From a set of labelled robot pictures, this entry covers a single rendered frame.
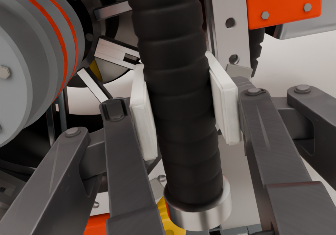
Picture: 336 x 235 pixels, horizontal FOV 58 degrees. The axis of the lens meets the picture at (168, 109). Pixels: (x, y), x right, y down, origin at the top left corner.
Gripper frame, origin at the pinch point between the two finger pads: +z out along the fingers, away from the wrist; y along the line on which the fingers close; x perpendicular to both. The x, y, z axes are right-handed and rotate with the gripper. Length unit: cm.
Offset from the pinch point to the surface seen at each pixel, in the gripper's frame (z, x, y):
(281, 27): 40.3, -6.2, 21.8
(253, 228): 59, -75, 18
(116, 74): 50, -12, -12
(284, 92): 180, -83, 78
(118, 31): 50, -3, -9
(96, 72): 50, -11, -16
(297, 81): 196, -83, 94
